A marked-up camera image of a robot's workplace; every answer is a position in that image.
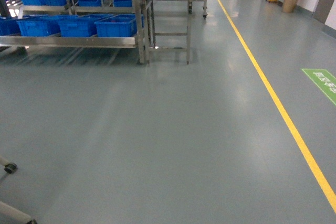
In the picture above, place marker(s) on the steel flow rack shelf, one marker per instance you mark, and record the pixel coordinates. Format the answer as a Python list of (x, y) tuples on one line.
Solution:
[(56, 40)]

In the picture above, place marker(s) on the small steel side table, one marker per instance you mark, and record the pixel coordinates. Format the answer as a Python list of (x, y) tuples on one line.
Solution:
[(150, 34)]

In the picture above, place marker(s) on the blue bin bottom shelf middle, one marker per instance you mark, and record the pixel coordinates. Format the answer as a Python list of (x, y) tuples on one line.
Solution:
[(80, 26)]

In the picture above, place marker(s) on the blue bin shelf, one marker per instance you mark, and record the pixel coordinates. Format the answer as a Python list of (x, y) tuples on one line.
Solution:
[(80, 26), (119, 26), (41, 26)]

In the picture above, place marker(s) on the robot base caster leg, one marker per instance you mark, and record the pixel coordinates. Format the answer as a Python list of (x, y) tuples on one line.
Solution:
[(10, 205)]

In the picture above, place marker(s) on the blue bin bottom shelf left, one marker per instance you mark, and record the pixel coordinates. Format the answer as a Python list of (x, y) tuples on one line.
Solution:
[(41, 26)]

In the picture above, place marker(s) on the blue bin bottom shelf right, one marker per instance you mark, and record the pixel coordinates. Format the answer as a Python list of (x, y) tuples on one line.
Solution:
[(119, 26)]

